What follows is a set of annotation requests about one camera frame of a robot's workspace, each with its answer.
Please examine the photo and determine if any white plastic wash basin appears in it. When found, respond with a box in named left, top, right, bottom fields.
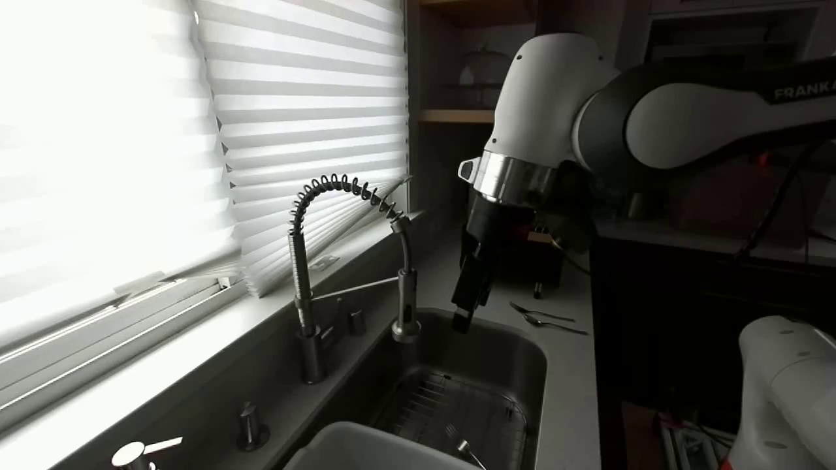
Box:
left=281, top=420, right=477, bottom=470

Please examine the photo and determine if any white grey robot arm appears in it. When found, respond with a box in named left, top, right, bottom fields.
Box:
left=451, top=33, right=836, bottom=331

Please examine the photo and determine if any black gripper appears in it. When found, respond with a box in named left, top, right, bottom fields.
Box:
left=451, top=191, right=523, bottom=333

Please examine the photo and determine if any utensil in sink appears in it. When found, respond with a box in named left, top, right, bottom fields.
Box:
left=458, top=439, right=489, bottom=470

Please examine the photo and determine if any black dish drying rack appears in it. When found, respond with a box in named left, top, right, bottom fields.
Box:
left=500, top=229, right=585, bottom=285

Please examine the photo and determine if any silver spoon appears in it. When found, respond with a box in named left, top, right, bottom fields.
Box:
left=524, top=316, right=588, bottom=337

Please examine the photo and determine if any chrome spring kitchen faucet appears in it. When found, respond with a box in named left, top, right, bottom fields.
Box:
left=287, top=173, right=425, bottom=386

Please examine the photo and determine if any small metal sink button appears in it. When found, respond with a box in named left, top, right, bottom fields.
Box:
left=348, top=307, right=369, bottom=337

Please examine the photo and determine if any silver fork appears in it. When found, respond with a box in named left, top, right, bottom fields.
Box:
left=510, top=299, right=577, bottom=323

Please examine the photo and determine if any wire sink bottom grid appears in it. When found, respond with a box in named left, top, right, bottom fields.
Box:
left=372, top=369, right=528, bottom=470

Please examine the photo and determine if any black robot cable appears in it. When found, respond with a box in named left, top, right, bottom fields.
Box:
left=735, top=141, right=836, bottom=263

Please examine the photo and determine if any white handled dish brush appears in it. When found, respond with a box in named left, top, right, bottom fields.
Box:
left=110, top=437, right=184, bottom=470

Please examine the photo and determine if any chrome soap dispenser pump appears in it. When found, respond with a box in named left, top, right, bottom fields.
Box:
left=238, top=403, right=270, bottom=451

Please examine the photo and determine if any white pleated window blind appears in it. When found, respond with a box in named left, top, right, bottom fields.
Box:
left=195, top=0, right=411, bottom=296

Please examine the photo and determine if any glass dome on shelf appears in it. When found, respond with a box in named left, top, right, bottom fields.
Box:
left=460, top=46, right=510, bottom=87

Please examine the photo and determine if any wooden wall shelf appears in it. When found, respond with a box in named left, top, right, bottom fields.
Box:
left=417, top=108, right=494, bottom=124

